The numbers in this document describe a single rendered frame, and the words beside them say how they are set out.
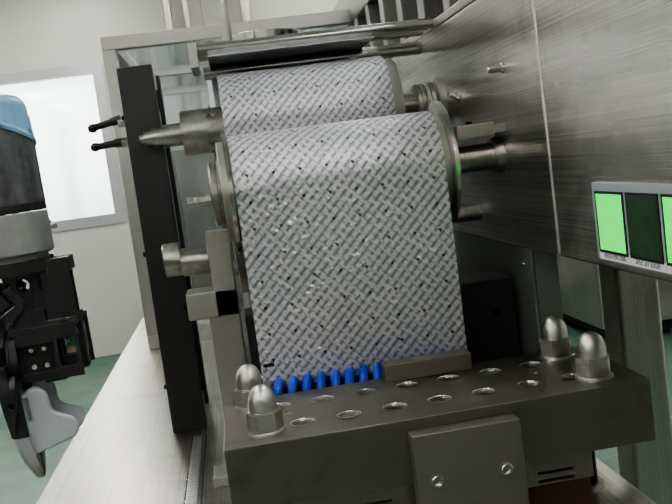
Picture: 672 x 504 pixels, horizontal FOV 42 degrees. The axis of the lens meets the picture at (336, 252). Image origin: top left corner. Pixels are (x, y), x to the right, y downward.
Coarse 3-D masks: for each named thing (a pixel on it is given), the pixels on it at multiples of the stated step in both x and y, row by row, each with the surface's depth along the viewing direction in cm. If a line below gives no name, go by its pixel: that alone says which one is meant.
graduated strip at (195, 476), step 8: (192, 440) 125; (200, 440) 124; (192, 448) 121; (200, 448) 121; (192, 456) 118; (200, 456) 117; (192, 464) 114; (200, 464) 114; (192, 472) 111; (200, 472) 111; (192, 480) 108; (200, 480) 108; (192, 488) 105; (200, 488) 105; (184, 496) 103; (192, 496) 103; (200, 496) 102
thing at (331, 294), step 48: (288, 240) 96; (336, 240) 96; (384, 240) 97; (432, 240) 98; (288, 288) 96; (336, 288) 97; (384, 288) 98; (432, 288) 98; (288, 336) 97; (336, 336) 97; (384, 336) 98; (432, 336) 99
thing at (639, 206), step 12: (636, 204) 70; (648, 204) 68; (636, 216) 70; (648, 216) 68; (636, 228) 70; (648, 228) 68; (636, 240) 71; (648, 240) 69; (636, 252) 71; (648, 252) 69; (660, 252) 67
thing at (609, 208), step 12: (600, 204) 77; (612, 204) 74; (600, 216) 77; (612, 216) 75; (600, 228) 77; (612, 228) 75; (600, 240) 78; (612, 240) 75; (624, 240) 73; (624, 252) 73
